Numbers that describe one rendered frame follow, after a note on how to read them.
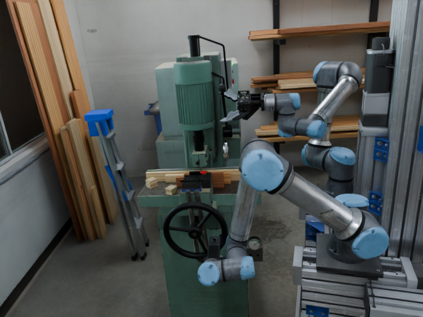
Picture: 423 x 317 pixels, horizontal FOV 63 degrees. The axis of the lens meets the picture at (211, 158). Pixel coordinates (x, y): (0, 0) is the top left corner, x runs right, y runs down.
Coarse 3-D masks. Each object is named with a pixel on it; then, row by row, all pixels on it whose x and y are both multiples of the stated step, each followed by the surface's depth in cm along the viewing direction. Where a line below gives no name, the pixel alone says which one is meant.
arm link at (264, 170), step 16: (256, 144) 107; (256, 160) 99; (272, 160) 98; (256, 176) 100; (272, 176) 100; (288, 176) 102; (272, 192) 104; (288, 192) 104; (304, 192) 104; (320, 192) 106; (304, 208) 107; (320, 208) 106; (336, 208) 107; (352, 208) 112; (336, 224) 108; (352, 224) 107; (368, 224) 108; (352, 240) 108; (368, 240) 106; (384, 240) 107; (368, 256) 109
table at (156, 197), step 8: (160, 184) 182; (168, 184) 181; (224, 184) 176; (232, 184) 175; (144, 192) 174; (152, 192) 173; (160, 192) 172; (176, 192) 171; (216, 192) 168; (224, 192) 167; (232, 192) 167; (144, 200) 171; (152, 200) 170; (160, 200) 170; (168, 200) 169; (176, 200) 169; (216, 200) 167; (224, 200) 167; (232, 200) 166; (216, 208) 160
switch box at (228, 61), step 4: (220, 60) 186; (228, 60) 186; (220, 64) 187; (224, 64) 186; (228, 64) 186; (220, 68) 187; (224, 68) 187; (228, 68) 187; (220, 72) 188; (224, 72) 188; (228, 72) 188; (224, 76) 189; (228, 76) 189; (228, 80) 189; (228, 84) 190; (232, 84) 195; (228, 88) 191
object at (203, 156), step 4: (196, 152) 174; (200, 152) 173; (204, 152) 173; (192, 156) 172; (196, 156) 172; (200, 156) 172; (204, 156) 172; (208, 156) 185; (192, 160) 173; (196, 160) 173; (200, 160) 173; (204, 160) 173; (200, 164) 174; (204, 164) 174
